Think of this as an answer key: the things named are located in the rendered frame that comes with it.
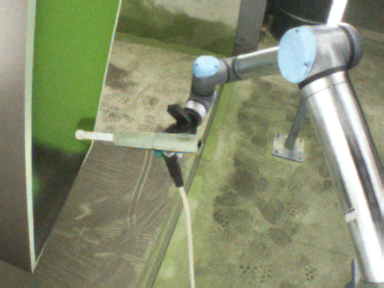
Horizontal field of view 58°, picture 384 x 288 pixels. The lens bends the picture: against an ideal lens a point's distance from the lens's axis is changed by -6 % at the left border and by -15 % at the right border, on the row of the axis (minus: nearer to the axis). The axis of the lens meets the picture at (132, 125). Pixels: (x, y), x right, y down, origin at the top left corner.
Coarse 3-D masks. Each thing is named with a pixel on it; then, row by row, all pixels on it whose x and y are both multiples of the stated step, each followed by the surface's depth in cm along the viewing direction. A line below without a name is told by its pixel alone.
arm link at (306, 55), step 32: (288, 32) 75; (320, 32) 72; (288, 64) 76; (320, 64) 70; (320, 96) 71; (352, 96) 69; (320, 128) 72; (352, 128) 67; (352, 160) 66; (352, 192) 66; (352, 224) 67
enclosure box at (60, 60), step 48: (0, 0) 47; (48, 0) 114; (96, 0) 110; (0, 48) 53; (48, 48) 127; (96, 48) 122; (0, 96) 60; (48, 96) 142; (96, 96) 135; (0, 144) 69; (48, 144) 149; (0, 192) 81; (48, 192) 133; (0, 240) 100
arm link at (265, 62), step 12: (348, 24) 76; (360, 36) 75; (276, 48) 105; (360, 48) 74; (228, 60) 131; (240, 60) 125; (252, 60) 117; (264, 60) 110; (276, 60) 104; (360, 60) 77; (228, 72) 129; (240, 72) 126; (252, 72) 119; (264, 72) 113; (276, 72) 109
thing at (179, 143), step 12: (84, 132) 136; (120, 132) 126; (132, 132) 124; (144, 132) 122; (120, 144) 125; (132, 144) 122; (144, 144) 119; (156, 144) 116; (168, 144) 114; (180, 144) 111; (192, 144) 109; (168, 156) 117; (168, 168) 122; (180, 168) 123; (180, 180) 125
